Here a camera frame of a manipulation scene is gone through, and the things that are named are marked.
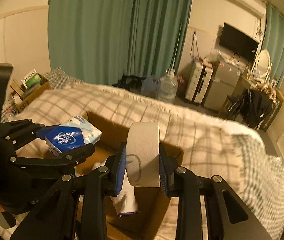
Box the blue tissue pack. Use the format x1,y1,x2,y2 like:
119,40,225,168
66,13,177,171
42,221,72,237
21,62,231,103
45,115,102,157

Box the white knit sock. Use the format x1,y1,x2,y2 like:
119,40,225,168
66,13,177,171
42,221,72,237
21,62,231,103
110,172,138,217

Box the white tape roll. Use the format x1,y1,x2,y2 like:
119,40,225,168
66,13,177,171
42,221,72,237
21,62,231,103
126,122,160,187

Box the brown cardboard box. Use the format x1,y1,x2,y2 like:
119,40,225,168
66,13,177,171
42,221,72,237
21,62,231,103
74,110,184,240

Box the small cluttered cardboard box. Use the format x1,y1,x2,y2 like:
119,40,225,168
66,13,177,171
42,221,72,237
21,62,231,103
10,74,51,113

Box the beige plaid blanket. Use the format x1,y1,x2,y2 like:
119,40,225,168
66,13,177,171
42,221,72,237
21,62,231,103
1,82,268,240

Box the green white packet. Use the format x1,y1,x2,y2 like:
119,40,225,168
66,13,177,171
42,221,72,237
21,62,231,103
21,69,42,88

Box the grey checked bed sheet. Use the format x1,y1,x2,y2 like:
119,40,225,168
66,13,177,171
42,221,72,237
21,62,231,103
227,134,284,239

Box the large clear water bottle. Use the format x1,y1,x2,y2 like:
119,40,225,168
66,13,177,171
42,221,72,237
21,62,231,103
156,69,178,103

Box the black bag on floor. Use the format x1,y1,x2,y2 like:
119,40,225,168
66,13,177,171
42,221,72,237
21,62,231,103
112,75,145,92

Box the black jacket on chair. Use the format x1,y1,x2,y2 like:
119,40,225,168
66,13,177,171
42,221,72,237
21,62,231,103
228,89,276,130

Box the white suitcase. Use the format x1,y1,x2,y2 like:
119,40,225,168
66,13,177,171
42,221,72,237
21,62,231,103
185,61,213,104

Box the large green curtain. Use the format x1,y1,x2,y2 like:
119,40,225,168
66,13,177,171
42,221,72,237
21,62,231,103
48,0,192,85

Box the silver mini fridge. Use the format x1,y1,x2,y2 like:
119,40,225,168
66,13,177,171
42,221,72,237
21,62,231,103
203,60,241,111

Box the white pole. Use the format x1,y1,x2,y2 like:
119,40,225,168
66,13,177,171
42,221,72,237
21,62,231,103
170,24,182,70

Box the white oval vanity mirror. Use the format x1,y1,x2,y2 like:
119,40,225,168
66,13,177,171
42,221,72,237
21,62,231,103
251,49,272,82

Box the narrow green curtain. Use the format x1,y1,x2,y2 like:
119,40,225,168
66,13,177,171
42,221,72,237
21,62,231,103
262,3,284,87

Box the white air conditioner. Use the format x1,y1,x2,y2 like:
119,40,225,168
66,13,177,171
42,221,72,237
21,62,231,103
228,0,266,19

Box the black wall television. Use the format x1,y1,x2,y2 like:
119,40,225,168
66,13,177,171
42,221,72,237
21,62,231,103
219,23,259,62

